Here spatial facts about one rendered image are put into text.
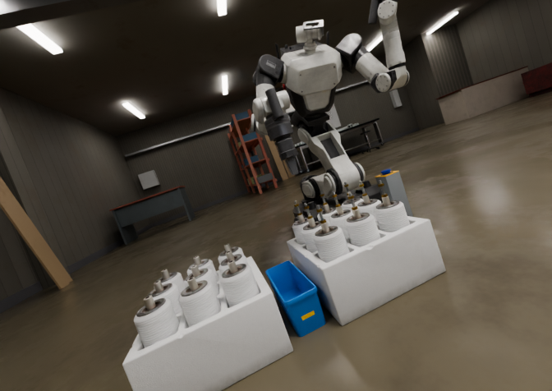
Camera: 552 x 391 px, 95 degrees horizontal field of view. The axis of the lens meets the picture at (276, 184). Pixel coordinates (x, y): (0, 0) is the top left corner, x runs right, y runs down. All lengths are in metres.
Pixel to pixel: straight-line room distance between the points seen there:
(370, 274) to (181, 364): 0.56
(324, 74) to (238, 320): 1.06
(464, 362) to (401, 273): 0.28
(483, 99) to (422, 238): 8.33
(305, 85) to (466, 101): 7.66
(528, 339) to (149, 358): 0.83
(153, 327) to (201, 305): 0.12
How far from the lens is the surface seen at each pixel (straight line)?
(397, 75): 1.26
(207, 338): 0.78
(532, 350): 0.77
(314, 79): 1.29
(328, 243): 0.80
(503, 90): 9.72
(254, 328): 0.78
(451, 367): 0.72
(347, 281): 0.81
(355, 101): 10.40
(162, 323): 0.80
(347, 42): 1.41
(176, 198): 6.18
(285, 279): 1.10
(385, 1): 1.28
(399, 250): 0.89
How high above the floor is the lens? 0.50
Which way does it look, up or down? 4 degrees down
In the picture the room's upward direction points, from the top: 19 degrees counter-clockwise
